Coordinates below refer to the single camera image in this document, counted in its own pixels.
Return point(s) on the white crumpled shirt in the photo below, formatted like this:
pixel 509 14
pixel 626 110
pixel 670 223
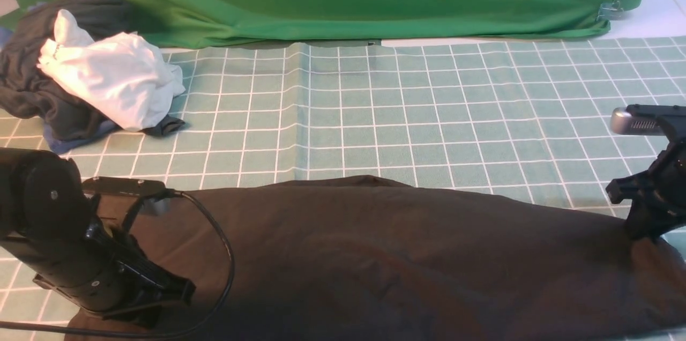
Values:
pixel 123 76

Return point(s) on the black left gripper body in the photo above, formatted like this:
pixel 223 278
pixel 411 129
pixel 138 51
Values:
pixel 105 272

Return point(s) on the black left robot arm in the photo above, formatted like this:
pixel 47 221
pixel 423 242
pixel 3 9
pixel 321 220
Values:
pixel 76 237

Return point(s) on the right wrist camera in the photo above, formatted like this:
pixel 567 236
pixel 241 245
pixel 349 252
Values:
pixel 645 120

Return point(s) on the gray long-sleeved shirt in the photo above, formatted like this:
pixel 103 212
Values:
pixel 366 258

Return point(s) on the metal binder clip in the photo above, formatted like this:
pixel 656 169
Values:
pixel 610 11

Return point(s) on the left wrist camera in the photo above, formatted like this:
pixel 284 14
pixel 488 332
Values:
pixel 150 197

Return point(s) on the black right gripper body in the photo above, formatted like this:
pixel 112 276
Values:
pixel 657 195

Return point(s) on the dark gray crumpled garment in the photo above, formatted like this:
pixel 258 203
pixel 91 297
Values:
pixel 102 19

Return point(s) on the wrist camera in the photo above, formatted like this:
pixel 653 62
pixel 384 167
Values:
pixel 645 120
pixel 150 197

